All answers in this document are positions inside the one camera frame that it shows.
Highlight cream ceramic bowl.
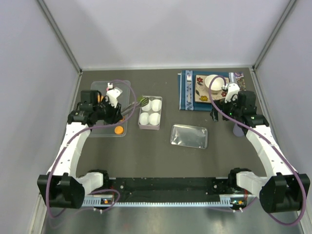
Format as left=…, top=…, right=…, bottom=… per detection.
left=204, top=75, right=225, bottom=94

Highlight silver fork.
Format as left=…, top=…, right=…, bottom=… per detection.
left=186, top=73, right=192, bottom=102

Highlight floral square plate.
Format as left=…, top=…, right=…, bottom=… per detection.
left=195, top=75, right=227, bottom=103

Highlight white cookie box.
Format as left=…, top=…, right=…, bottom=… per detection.
left=138, top=96, right=163, bottom=130

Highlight clear plastic cookie tray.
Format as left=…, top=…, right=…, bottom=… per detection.
left=89, top=80, right=131, bottom=137

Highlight patterned napkin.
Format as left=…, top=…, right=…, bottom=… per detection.
left=229, top=72, right=246, bottom=91

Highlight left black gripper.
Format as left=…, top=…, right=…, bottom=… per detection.
left=93, top=97, right=123, bottom=125

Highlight purple cup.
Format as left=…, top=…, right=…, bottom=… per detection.
left=233, top=123, right=244, bottom=137

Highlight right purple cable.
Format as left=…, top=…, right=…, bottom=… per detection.
left=209, top=76, right=307, bottom=225

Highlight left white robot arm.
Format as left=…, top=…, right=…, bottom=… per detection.
left=37, top=88, right=122, bottom=209

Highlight metal tongs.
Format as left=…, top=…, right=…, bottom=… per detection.
left=121, top=97, right=149, bottom=116

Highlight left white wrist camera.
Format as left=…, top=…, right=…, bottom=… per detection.
left=106, top=82, right=122, bottom=108

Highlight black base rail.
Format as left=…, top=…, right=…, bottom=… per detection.
left=85, top=177, right=249, bottom=203

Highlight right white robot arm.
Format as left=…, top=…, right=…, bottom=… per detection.
left=210, top=91, right=310, bottom=214

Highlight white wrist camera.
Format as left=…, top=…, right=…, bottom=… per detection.
left=106, top=82, right=122, bottom=108
left=222, top=82, right=240, bottom=103

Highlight orange cookie near corner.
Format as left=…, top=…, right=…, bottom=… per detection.
left=114, top=126, right=124, bottom=135

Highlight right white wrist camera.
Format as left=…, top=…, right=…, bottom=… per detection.
left=222, top=82, right=240, bottom=103

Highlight blue patterned placemat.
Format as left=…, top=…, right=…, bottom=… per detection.
left=177, top=70, right=231, bottom=112

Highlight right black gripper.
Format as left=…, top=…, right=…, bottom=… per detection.
left=210, top=94, right=242, bottom=122

